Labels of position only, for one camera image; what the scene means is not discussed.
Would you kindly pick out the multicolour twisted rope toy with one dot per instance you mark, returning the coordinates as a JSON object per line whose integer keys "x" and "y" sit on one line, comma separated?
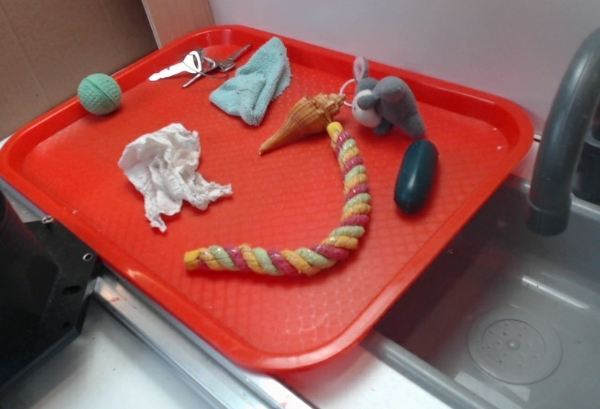
{"x": 336, "y": 247}

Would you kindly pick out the silver key bunch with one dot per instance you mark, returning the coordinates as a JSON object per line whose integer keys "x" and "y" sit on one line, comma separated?
{"x": 198, "y": 65}

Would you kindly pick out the grey plush bunny keychain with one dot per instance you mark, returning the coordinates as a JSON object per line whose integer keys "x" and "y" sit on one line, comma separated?
{"x": 386, "y": 103}

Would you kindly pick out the orange conch seashell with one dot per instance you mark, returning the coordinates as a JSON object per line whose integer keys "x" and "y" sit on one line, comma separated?
{"x": 308, "y": 116}

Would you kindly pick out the red plastic tray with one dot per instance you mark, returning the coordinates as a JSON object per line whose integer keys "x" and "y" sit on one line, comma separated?
{"x": 66, "y": 163}

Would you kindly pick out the crumpled white paper towel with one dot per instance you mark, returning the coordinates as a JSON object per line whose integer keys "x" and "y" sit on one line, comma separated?
{"x": 163, "y": 167}

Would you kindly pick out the green rubber ball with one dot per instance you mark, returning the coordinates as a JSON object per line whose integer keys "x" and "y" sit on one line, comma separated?
{"x": 99, "y": 94}

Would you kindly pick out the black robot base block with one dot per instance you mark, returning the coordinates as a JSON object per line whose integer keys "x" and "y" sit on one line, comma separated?
{"x": 47, "y": 277}

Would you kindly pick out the grey sink faucet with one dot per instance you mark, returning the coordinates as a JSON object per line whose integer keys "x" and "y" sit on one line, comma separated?
{"x": 567, "y": 162}

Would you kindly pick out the dark green oval soap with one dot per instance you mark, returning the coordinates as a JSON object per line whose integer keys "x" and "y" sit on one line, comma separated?
{"x": 416, "y": 176}

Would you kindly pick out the grey plastic sink basin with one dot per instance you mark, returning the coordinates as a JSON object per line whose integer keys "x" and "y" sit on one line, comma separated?
{"x": 503, "y": 317}

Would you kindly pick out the brown cardboard panel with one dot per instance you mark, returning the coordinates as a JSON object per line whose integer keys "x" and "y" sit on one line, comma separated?
{"x": 48, "y": 46}

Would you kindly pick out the light blue cloth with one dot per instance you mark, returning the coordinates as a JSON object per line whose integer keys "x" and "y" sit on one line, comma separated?
{"x": 264, "y": 77}

